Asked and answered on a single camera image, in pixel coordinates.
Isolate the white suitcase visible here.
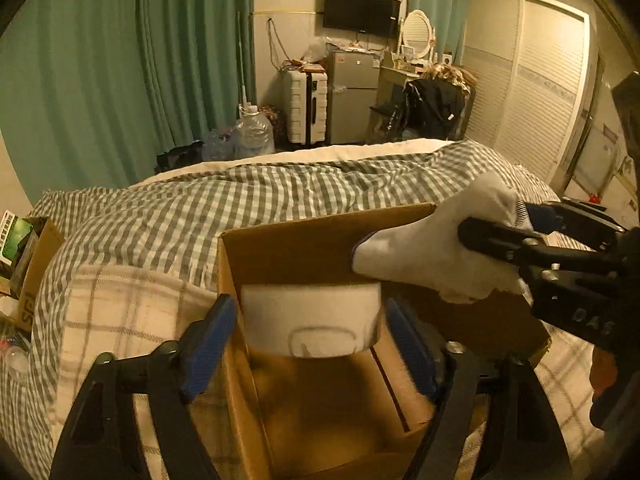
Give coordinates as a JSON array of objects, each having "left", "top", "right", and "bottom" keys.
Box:
[{"left": 282, "top": 64, "right": 329, "bottom": 146}]

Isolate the large clear water bottle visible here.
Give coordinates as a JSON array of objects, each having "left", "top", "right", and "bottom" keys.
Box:
[{"left": 235, "top": 104, "right": 276, "bottom": 158}]

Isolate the plaid beige blanket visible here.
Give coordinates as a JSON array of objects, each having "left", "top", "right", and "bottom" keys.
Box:
[{"left": 49, "top": 263, "right": 606, "bottom": 480}]

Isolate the open cardboard box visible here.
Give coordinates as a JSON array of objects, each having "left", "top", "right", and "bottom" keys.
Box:
[{"left": 217, "top": 201, "right": 551, "bottom": 480}]

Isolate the white louvered wardrobe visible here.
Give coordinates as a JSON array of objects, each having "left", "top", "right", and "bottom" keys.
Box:
[{"left": 462, "top": 0, "right": 593, "bottom": 183}]

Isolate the green white box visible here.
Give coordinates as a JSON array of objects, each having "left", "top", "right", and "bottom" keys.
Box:
[{"left": 0, "top": 210, "right": 32, "bottom": 266}]

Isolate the green checkered bed sheet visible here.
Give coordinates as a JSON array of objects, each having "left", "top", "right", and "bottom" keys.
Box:
[{"left": 0, "top": 138, "right": 561, "bottom": 480}]

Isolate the person's right hand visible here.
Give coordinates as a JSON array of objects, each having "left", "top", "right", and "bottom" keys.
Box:
[{"left": 589, "top": 347, "right": 618, "bottom": 399}]

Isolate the white oval vanity mirror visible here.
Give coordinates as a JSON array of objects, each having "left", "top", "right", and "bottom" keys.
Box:
[{"left": 400, "top": 10, "right": 436, "bottom": 60}]

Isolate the grey mini fridge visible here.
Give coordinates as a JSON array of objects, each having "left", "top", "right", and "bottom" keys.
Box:
[{"left": 328, "top": 50, "right": 380, "bottom": 145}]

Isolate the small cardboard clutter box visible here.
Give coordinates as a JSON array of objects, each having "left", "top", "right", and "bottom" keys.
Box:
[{"left": 1, "top": 217, "right": 64, "bottom": 333}]

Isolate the black jacket on chair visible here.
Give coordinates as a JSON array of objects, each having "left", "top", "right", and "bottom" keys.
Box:
[{"left": 385, "top": 78, "right": 465, "bottom": 141}]

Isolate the black wall television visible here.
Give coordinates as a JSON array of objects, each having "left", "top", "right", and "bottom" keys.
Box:
[{"left": 322, "top": 0, "right": 400, "bottom": 38}]

